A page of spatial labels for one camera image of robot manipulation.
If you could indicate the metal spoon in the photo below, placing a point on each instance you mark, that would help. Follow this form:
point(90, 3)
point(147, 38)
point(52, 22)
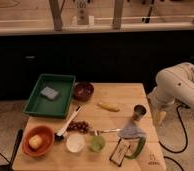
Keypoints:
point(98, 132)

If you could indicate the yellow banana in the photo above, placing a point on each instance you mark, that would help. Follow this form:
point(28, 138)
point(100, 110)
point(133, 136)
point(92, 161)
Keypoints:
point(108, 107)

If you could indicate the blue grey cloth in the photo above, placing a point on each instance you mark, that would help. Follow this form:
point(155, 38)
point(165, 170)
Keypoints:
point(131, 131)

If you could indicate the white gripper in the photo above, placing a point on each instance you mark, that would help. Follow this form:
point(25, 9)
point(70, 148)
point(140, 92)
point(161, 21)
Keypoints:
point(158, 102)

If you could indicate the green plastic tray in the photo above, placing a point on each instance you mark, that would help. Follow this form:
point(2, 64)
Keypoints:
point(39, 106)

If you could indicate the yellow fruit in bowl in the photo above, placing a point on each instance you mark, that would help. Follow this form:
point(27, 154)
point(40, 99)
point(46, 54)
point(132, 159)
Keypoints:
point(35, 142)

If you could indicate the bunch of dark grapes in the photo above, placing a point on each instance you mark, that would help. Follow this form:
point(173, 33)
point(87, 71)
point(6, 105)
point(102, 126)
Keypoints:
point(80, 126)

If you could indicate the dark red bowl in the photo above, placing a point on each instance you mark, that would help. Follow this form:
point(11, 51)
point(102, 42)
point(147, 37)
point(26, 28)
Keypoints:
point(83, 91)

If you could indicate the green small cup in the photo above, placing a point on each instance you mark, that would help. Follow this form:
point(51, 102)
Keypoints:
point(97, 143)

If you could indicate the orange bowl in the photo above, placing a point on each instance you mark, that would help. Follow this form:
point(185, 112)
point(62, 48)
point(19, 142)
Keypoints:
point(47, 135)

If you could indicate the white small bowl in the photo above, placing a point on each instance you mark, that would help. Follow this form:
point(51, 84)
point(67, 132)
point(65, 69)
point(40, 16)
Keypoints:
point(75, 143)

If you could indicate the metal cup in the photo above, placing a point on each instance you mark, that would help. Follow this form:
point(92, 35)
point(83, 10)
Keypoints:
point(139, 112)

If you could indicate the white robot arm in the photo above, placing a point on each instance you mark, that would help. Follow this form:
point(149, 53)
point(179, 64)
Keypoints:
point(172, 83)

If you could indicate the blue sponge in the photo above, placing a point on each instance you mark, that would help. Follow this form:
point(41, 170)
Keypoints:
point(49, 93)

